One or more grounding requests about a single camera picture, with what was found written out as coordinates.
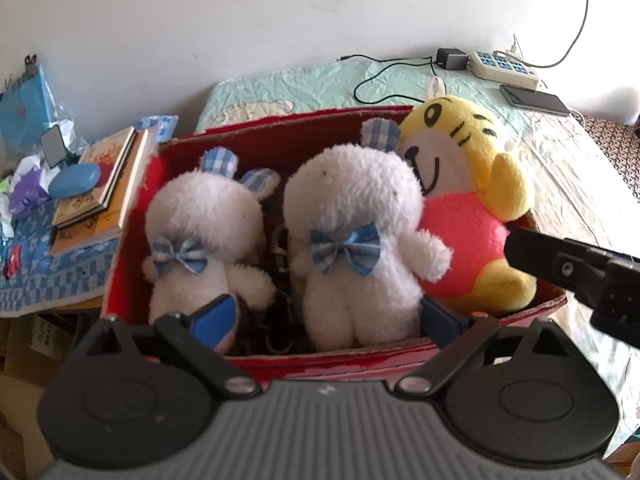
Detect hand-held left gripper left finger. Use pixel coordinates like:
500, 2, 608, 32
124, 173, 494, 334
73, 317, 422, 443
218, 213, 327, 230
82, 294, 262, 398

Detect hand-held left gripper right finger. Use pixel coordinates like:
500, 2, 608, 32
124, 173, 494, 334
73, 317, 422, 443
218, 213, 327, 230
395, 297, 581, 402

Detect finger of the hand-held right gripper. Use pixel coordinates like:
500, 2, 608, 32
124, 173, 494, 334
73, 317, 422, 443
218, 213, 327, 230
504, 227, 610, 307

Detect yellow tiger plush toy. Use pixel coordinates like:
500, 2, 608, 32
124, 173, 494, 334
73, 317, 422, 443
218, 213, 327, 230
397, 77, 539, 317

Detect white plush bear blue bow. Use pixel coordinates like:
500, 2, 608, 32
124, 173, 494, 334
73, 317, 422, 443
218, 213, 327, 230
282, 118, 453, 354
141, 146, 281, 329

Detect red cardboard box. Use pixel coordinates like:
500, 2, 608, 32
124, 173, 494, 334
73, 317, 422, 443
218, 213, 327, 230
100, 105, 569, 387

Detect dark patterned blanket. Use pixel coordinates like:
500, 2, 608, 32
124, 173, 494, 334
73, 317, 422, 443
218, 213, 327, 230
582, 115, 640, 202

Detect stack of books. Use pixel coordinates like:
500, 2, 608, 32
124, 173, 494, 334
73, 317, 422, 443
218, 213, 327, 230
50, 130, 161, 257

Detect blue checkered tablecloth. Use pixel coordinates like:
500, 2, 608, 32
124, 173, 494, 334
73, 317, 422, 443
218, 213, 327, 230
0, 195, 126, 318

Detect black smartphone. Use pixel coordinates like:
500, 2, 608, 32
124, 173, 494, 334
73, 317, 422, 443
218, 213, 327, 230
499, 83, 572, 117

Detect brown cardboard box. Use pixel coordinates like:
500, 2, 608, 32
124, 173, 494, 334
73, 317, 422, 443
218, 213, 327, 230
0, 312, 81, 480

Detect orange cover book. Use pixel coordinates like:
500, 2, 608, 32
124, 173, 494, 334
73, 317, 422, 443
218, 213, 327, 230
51, 126, 138, 228

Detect blue glasses case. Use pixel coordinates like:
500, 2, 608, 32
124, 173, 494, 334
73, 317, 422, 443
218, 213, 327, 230
48, 164, 102, 198

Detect light blue plastic packet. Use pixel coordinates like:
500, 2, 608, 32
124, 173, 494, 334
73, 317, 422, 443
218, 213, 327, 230
135, 115, 178, 143

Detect white power strip blue sockets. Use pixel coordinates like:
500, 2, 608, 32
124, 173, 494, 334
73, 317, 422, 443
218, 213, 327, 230
468, 50, 541, 90

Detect purple plastic toy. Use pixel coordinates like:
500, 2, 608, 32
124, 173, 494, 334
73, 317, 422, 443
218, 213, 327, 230
10, 167, 53, 218

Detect black power adapter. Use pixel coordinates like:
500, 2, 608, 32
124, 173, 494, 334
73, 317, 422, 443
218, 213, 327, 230
436, 48, 470, 71

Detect small dark rectangular device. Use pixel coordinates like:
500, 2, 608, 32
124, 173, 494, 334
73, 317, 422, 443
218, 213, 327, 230
41, 126, 68, 167

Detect crumpled white tissue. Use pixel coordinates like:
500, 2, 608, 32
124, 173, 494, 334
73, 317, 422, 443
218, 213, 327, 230
12, 155, 47, 181

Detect blue plastic package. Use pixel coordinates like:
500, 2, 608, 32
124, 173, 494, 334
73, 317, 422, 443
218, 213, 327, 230
0, 65, 66, 136

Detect dark metal keychains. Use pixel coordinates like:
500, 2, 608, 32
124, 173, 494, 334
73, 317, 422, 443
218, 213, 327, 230
260, 225, 307, 357

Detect white charging cable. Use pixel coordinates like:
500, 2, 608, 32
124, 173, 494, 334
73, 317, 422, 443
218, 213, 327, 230
511, 34, 591, 153

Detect grey power cord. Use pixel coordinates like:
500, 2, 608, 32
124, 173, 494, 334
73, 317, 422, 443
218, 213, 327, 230
517, 0, 603, 70

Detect black cable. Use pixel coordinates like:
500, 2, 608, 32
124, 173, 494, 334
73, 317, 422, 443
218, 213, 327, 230
337, 55, 441, 104

